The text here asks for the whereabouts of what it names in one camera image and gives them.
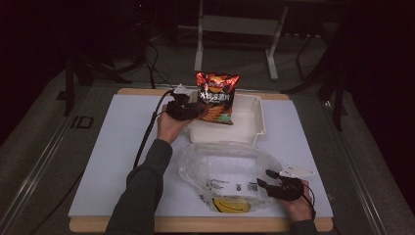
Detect person's left hand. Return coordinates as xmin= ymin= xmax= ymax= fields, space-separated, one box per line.
xmin=157 ymin=104 xmax=194 ymax=145

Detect white plastic bin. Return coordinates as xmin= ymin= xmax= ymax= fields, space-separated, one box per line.
xmin=182 ymin=90 xmax=267 ymax=146

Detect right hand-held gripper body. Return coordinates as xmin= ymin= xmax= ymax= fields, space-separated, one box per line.
xmin=267 ymin=164 xmax=316 ymax=202

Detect person's right hand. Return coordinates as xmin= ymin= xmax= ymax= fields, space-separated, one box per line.
xmin=278 ymin=181 xmax=316 ymax=223

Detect red black chips packet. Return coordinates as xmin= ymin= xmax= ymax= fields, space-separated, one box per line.
xmin=195 ymin=70 xmax=241 ymax=126

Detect black metal stand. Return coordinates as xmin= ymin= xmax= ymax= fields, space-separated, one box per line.
xmin=63 ymin=53 xmax=133 ymax=118
xmin=282 ymin=19 xmax=349 ymax=132

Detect white metal desk frame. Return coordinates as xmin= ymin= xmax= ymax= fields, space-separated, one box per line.
xmin=177 ymin=0 xmax=290 ymax=82

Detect yellow snack packet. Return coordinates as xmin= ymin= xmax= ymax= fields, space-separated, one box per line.
xmin=211 ymin=195 xmax=253 ymax=214

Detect black floor cables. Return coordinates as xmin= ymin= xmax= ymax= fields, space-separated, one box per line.
xmin=142 ymin=40 xmax=176 ymax=90

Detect wooden table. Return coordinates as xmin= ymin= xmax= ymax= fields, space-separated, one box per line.
xmin=69 ymin=87 xmax=335 ymax=233

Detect white table mat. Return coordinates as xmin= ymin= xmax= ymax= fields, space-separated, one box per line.
xmin=68 ymin=93 xmax=335 ymax=218

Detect clear plastic bag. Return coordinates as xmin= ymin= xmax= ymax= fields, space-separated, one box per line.
xmin=177 ymin=140 xmax=284 ymax=215

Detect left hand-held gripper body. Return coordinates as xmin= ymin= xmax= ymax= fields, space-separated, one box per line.
xmin=165 ymin=83 xmax=197 ymax=121

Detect metal floor rail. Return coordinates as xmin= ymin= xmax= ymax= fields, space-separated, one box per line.
xmin=322 ymin=100 xmax=390 ymax=235
xmin=0 ymin=94 xmax=86 ymax=235

